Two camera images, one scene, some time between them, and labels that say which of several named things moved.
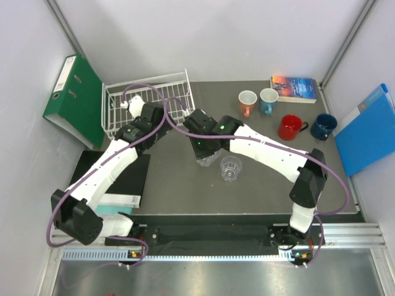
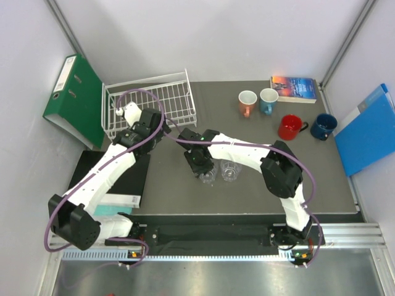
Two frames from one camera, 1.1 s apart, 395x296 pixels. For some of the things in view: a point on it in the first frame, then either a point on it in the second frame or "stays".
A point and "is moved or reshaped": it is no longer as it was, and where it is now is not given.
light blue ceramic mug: (268, 98) stays
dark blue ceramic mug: (323, 125) stays
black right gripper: (199, 153) to (196, 169)
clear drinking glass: (208, 161) is moved or reshaped
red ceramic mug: (289, 126) stays
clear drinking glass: (231, 167) stays
